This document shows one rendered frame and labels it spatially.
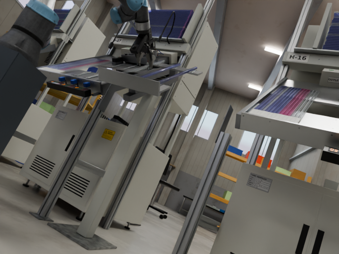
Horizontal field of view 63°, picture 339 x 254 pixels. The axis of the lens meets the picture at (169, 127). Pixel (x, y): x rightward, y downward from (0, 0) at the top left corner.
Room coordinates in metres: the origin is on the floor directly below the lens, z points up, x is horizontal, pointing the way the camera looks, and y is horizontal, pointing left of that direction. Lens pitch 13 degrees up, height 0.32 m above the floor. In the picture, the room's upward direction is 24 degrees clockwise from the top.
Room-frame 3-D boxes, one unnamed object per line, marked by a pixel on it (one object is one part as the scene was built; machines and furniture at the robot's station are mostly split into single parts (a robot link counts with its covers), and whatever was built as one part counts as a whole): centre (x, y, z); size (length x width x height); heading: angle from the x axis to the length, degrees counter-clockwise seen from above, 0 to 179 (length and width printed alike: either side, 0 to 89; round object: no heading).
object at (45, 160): (2.14, 0.37, 0.31); 0.70 x 0.65 x 0.62; 57
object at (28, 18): (0.98, 0.61, 0.72); 0.13 x 0.12 x 0.14; 25
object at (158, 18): (2.01, 0.38, 1.52); 0.51 x 0.13 x 0.27; 57
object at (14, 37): (0.97, 0.61, 0.60); 0.15 x 0.15 x 0.10
